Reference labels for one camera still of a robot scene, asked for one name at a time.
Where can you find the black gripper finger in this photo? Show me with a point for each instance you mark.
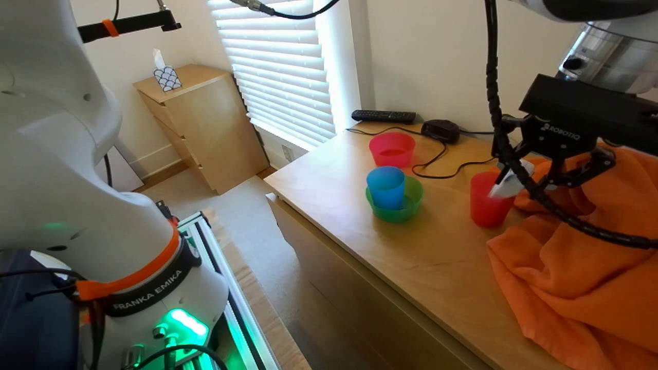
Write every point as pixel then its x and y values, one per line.
pixel 595 164
pixel 523 160

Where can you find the long black remote bar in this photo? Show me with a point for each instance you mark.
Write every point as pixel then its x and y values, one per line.
pixel 384 116

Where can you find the black computer mouse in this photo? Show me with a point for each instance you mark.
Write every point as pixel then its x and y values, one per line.
pixel 440 129

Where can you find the aluminium rail frame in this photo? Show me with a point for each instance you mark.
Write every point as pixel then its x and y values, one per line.
pixel 234 301

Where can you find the red plastic bowl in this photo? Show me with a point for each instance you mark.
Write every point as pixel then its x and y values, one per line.
pixel 393 150

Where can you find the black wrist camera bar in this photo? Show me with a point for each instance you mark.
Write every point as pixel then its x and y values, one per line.
pixel 590 110

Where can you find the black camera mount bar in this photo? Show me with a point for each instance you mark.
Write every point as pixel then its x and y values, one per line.
pixel 131 24

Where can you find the blue plastic cup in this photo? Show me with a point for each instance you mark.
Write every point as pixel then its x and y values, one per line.
pixel 387 187

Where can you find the wooden dresser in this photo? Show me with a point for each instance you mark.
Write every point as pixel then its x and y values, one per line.
pixel 412 273

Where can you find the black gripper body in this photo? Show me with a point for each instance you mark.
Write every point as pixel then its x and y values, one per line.
pixel 559 142

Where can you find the patterned tissue box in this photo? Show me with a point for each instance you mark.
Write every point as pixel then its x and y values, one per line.
pixel 168 76

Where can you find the white window blinds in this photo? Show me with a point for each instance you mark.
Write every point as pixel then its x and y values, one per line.
pixel 281 75

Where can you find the small wooden cabinet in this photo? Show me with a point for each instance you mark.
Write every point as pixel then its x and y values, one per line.
pixel 206 129

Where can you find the green plastic bowl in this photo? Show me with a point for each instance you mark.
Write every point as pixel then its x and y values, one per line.
pixel 412 206

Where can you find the red plastic cup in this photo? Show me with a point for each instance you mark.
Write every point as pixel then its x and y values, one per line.
pixel 487 207

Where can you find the orange towel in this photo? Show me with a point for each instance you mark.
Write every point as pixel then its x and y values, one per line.
pixel 590 294

